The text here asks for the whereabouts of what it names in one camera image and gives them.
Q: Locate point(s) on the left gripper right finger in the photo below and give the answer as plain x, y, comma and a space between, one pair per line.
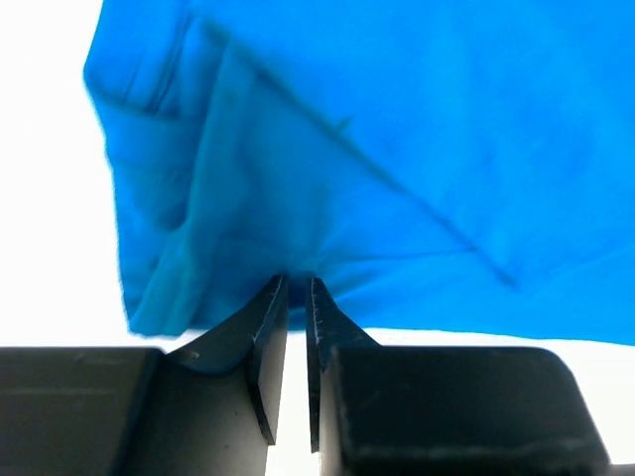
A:
441, 410

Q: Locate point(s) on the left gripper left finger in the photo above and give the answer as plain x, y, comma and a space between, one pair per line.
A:
210, 407

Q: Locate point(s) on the blue t shirt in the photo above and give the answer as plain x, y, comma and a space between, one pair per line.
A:
446, 165

